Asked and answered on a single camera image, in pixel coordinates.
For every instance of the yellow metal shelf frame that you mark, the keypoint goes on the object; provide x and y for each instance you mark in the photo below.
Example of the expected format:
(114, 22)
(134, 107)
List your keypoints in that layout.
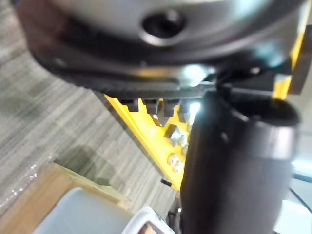
(151, 131)

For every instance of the white robot body part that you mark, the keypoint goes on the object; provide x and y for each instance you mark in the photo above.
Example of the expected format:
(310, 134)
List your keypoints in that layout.
(146, 221)

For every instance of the silver robot leg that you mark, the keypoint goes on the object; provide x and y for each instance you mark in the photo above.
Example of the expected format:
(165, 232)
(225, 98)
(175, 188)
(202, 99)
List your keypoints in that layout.
(85, 214)

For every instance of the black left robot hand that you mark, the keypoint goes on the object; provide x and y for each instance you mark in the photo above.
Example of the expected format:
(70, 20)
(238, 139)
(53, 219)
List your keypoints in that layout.
(234, 170)

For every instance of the silver wrist cuff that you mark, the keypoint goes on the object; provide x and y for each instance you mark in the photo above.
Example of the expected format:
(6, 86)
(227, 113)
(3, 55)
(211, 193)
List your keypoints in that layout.
(209, 22)

